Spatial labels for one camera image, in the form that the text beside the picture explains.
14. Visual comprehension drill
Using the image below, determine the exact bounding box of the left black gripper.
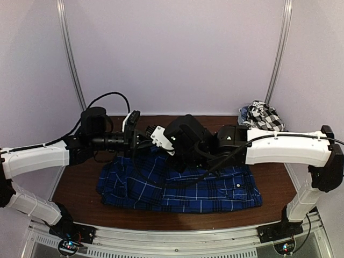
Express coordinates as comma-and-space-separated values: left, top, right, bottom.
90, 124, 153, 157

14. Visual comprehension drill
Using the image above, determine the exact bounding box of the blue plaid long sleeve shirt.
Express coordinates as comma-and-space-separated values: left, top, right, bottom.
96, 148, 263, 213

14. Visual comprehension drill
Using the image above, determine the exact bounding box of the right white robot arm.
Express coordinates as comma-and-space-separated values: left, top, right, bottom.
163, 114, 343, 238

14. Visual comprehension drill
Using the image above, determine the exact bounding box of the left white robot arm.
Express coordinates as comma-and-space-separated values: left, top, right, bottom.
1, 107, 140, 239

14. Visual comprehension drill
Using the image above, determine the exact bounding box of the light blue perforated basket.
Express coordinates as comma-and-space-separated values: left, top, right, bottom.
238, 106, 248, 125

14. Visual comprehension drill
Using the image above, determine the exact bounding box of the light blue checked shirt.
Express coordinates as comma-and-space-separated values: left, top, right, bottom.
239, 106, 250, 122

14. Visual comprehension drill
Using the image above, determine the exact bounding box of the black white checked shirt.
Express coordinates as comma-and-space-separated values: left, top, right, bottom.
243, 101, 285, 132

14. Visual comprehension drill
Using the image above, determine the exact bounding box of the left circuit board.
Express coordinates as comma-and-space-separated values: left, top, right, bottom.
58, 240, 79, 256

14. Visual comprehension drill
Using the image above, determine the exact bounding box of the circuit board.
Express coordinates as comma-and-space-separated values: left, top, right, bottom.
274, 241, 296, 255
58, 240, 79, 256

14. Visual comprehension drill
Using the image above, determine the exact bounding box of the right circuit board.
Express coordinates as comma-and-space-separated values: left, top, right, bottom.
274, 241, 296, 255

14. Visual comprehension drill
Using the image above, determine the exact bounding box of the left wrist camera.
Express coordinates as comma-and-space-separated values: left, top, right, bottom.
121, 110, 141, 132

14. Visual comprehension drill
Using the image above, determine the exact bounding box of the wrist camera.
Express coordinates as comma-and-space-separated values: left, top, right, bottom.
150, 126, 175, 156
121, 110, 141, 132

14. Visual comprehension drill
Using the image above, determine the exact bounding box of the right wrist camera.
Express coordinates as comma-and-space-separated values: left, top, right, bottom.
150, 126, 175, 156

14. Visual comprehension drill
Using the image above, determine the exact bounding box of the left black cable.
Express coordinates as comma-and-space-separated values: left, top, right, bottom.
42, 92, 131, 146

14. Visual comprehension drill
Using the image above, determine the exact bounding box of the black cable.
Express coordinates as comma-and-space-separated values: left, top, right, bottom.
42, 92, 131, 146
131, 131, 344, 189

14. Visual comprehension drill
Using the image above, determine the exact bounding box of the right black cable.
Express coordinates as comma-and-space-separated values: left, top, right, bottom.
131, 131, 344, 189

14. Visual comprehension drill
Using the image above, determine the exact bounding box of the front aluminium rail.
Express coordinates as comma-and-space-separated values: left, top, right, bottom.
25, 212, 327, 258

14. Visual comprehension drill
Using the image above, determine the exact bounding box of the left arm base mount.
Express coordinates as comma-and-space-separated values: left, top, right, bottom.
47, 203, 96, 244

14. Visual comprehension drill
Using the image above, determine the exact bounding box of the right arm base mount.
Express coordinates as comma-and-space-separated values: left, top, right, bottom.
256, 218, 303, 243

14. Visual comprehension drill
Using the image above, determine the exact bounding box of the left aluminium frame post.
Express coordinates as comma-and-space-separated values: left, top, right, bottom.
56, 0, 87, 111

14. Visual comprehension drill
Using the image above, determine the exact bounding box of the aluminium frame post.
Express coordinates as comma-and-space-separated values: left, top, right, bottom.
56, 0, 87, 111
265, 0, 293, 104

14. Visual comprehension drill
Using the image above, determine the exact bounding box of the right aluminium frame post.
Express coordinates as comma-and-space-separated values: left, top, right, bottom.
265, 0, 293, 104

